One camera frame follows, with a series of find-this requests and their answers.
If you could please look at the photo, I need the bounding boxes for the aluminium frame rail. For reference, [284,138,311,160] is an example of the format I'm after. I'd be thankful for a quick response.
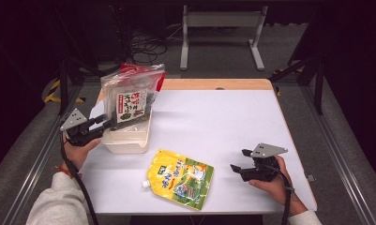
[1,83,83,225]
[301,83,376,225]

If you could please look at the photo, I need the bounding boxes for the red seasoning packet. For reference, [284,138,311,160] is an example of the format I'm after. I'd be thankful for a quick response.
[119,62,167,94]

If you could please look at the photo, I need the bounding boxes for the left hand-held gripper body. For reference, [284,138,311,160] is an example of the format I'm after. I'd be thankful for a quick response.
[59,108,105,147]

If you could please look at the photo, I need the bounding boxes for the person's left hand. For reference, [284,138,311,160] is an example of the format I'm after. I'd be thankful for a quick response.
[62,137,101,173]

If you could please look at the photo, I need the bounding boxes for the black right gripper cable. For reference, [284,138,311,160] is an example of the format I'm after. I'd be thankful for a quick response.
[263,164,294,225]

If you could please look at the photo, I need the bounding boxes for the white paper sheet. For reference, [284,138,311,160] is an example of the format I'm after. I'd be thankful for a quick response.
[79,89,318,216]

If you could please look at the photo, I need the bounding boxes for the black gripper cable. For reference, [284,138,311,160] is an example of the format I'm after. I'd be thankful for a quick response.
[59,132,99,225]
[263,164,294,225]

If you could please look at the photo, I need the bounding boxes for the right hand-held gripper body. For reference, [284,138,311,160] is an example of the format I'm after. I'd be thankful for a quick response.
[240,142,289,183]

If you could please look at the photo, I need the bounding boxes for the red bracelet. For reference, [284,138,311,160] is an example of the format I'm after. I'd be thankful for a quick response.
[54,165,83,180]

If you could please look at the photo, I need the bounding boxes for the black cables on floor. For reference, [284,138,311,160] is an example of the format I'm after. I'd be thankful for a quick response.
[118,29,169,79]

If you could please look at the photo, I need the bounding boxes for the yellow black hazard tape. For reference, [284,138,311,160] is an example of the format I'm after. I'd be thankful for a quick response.
[44,79,85,104]

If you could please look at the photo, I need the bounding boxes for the person's right hand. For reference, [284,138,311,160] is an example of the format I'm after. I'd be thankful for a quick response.
[248,155,294,208]

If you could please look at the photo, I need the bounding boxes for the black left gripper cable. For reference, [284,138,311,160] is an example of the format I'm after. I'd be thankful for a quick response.
[59,132,99,225]

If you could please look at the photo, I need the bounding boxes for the yellow green spout pouch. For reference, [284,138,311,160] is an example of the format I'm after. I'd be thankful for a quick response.
[142,148,216,211]

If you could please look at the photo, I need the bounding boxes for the clear bag of dried seaweed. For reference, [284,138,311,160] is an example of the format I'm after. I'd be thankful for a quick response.
[99,64,166,129]

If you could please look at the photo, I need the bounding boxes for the black metal stand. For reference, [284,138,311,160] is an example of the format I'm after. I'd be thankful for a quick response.
[55,55,114,116]
[268,55,328,115]

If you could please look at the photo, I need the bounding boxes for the white plastic divided container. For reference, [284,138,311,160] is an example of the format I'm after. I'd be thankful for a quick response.
[100,102,153,155]

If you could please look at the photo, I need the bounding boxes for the white metal stand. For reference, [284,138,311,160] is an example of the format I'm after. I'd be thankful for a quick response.
[179,5,269,71]

